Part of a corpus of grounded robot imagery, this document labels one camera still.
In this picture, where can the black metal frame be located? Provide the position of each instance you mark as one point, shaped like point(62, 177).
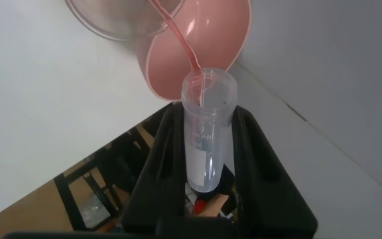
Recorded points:
point(66, 196)

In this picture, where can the small red object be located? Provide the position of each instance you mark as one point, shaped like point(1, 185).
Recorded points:
point(199, 206)

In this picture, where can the pink bowl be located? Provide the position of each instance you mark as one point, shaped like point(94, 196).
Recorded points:
point(211, 40)

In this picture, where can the clear plastic beaker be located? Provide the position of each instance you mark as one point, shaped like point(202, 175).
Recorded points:
point(121, 16)

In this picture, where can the test tube with red pigment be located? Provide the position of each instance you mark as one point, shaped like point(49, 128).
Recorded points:
point(207, 132)

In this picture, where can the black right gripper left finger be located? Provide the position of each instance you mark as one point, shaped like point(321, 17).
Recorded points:
point(161, 172)

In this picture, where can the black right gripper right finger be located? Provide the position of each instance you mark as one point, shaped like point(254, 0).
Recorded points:
point(264, 186)

